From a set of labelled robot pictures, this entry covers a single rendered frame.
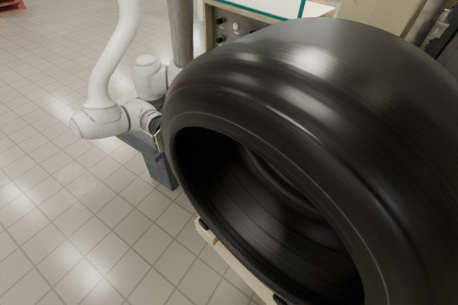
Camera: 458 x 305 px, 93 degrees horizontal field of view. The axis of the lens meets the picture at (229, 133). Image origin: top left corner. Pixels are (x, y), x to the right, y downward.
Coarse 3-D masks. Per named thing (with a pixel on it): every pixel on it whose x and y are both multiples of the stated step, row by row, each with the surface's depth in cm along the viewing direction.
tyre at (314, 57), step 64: (192, 64) 32; (256, 64) 24; (320, 64) 22; (384, 64) 24; (192, 128) 59; (256, 128) 24; (320, 128) 20; (384, 128) 19; (448, 128) 21; (192, 192) 56; (256, 192) 72; (320, 192) 21; (384, 192) 19; (448, 192) 18; (256, 256) 59; (320, 256) 56; (384, 256) 20; (448, 256) 19
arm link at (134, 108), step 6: (126, 102) 87; (132, 102) 84; (138, 102) 84; (144, 102) 86; (126, 108) 79; (132, 108) 80; (138, 108) 81; (144, 108) 82; (150, 108) 83; (132, 114) 79; (138, 114) 81; (132, 120) 80; (138, 120) 81; (132, 126) 81; (138, 126) 82
